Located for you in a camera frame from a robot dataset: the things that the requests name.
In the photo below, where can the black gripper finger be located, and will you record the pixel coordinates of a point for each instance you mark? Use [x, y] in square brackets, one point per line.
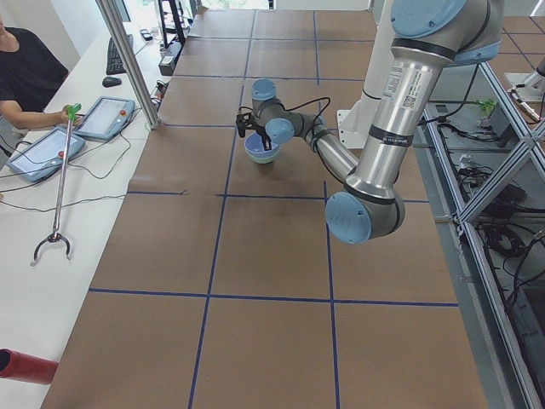
[266, 142]

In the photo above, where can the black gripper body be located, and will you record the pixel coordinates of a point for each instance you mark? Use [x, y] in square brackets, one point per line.
[261, 131]

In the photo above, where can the blue bowl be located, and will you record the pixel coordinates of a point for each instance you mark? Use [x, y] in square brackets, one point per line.
[253, 145]

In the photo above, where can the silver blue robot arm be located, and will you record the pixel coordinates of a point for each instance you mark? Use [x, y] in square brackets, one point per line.
[428, 36]

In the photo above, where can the green bowl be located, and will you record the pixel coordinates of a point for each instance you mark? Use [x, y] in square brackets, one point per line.
[264, 158]

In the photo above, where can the person's hand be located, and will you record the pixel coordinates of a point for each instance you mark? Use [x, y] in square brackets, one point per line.
[70, 119]

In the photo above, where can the far teach pendant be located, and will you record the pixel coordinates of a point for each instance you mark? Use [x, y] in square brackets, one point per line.
[106, 118]

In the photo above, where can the teach pendant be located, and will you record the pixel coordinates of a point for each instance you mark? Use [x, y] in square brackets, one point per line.
[106, 118]
[41, 159]

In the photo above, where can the black keyboard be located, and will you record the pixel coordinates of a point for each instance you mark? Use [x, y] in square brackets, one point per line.
[114, 62]

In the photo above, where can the black computer mouse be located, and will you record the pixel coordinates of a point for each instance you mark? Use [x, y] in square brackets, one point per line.
[110, 81]

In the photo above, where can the reacher grabber tool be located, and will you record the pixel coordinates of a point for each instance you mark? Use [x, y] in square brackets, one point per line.
[56, 236]

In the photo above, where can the near teach pendant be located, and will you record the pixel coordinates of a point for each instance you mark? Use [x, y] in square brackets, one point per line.
[41, 159]

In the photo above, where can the person in black shirt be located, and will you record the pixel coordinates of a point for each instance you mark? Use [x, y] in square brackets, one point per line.
[30, 77]

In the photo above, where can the red cylinder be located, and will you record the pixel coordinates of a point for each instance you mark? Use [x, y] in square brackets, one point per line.
[27, 368]

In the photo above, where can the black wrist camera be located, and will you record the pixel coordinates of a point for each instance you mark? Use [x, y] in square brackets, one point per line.
[245, 121]

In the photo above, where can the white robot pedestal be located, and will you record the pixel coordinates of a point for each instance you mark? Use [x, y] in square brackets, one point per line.
[354, 125]

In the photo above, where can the aluminium frame post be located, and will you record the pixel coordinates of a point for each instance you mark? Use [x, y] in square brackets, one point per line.
[115, 26]

